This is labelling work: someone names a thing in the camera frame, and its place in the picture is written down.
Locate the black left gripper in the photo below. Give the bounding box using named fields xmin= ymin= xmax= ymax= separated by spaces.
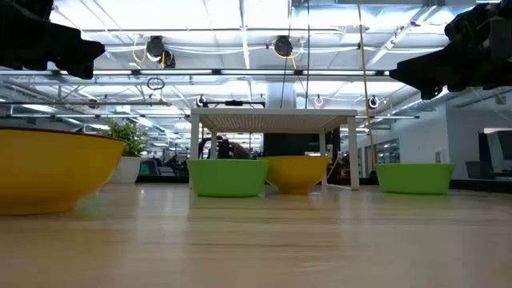
xmin=0 ymin=0 xmax=106 ymax=80

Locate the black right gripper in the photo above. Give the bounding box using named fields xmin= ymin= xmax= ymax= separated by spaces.
xmin=389 ymin=0 xmax=512 ymax=101

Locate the green mini bowl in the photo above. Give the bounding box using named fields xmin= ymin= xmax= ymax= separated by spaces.
xmin=186 ymin=158 xmax=270 ymax=198
xmin=375 ymin=162 xmax=455 ymax=196

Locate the yellow bowl patterned inside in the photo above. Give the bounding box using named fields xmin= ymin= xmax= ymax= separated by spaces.
xmin=0 ymin=126 xmax=127 ymax=216
xmin=258 ymin=155 xmax=331 ymax=195

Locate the dark monitor screen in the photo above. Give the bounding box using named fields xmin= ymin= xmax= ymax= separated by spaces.
xmin=478 ymin=127 xmax=512 ymax=180

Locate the green plant in white pot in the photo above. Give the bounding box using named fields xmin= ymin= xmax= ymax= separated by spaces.
xmin=98 ymin=118 xmax=150 ymax=185

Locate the black cabinet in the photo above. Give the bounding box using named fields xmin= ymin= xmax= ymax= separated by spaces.
xmin=262 ymin=132 xmax=322 ymax=158

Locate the long ceiling light bar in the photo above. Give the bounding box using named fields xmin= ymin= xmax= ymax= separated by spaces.
xmin=92 ymin=68 xmax=391 ymax=78

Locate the white perforated metal shelf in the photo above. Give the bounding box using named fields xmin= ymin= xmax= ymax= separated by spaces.
xmin=190 ymin=107 xmax=361 ymax=191

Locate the person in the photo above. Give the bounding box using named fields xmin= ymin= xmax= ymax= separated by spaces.
xmin=204 ymin=134 xmax=252 ymax=161

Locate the silver ventilation duct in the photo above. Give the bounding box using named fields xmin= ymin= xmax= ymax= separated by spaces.
xmin=406 ymin=94 xmax=451 ymax=117

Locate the yellow hanging cable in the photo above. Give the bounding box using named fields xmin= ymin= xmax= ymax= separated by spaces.
xmin=356 ymin=0 xmax=378 ymax=170

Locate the large black ceiling cable reel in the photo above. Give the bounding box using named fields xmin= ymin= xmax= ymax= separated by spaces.
xmin=273 ymin=34 xmax=295 ymax=58
xmin=145 ymin=34 xmax=178 ymax=70

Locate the black coiled cable loop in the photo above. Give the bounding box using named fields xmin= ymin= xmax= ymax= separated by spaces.
xmin=146 ymin=76 xmax=166 ymax=92

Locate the black hanging cable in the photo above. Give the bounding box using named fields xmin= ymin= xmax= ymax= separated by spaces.
xmin=305 ymin=0 xmax=312 ymax=110

